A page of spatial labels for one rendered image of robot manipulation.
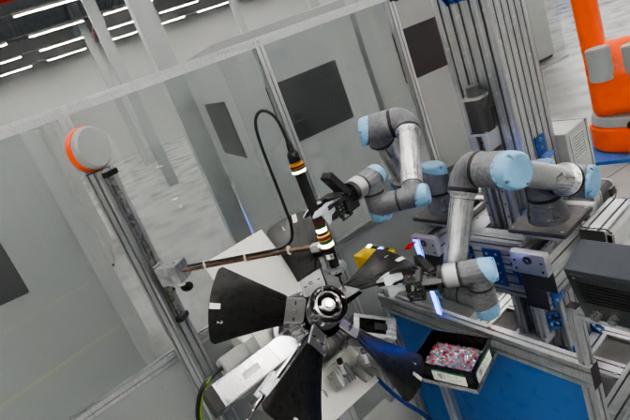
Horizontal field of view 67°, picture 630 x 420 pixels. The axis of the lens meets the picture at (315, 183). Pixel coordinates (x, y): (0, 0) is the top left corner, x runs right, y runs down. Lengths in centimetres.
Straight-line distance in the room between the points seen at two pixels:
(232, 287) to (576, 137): 162
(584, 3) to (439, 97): 165
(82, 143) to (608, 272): 157
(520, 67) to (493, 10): 26
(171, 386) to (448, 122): 447
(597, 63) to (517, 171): 359
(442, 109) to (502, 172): 432
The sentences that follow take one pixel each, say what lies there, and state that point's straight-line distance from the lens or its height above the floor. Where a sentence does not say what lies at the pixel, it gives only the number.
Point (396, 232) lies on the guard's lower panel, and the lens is 268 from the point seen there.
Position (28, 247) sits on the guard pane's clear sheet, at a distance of 196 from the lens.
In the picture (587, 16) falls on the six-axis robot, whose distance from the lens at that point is 530.
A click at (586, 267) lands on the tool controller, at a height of 123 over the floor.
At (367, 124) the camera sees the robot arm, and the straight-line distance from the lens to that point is 191.
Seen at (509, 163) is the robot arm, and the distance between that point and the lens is 148.
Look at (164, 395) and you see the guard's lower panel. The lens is 221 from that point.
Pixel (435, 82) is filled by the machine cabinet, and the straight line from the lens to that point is 571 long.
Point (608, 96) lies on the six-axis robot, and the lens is 517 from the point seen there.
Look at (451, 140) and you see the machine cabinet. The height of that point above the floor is 34.
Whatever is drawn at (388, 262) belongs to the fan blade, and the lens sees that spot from 169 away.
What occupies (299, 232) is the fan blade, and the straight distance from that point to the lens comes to 164.
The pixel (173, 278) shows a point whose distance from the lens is 181.
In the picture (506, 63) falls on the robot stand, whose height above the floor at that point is 162.
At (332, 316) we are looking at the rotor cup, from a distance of 149.
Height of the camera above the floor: 196
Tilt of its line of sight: 16 degrees down
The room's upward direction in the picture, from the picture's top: 21 degrees counter-clockwise
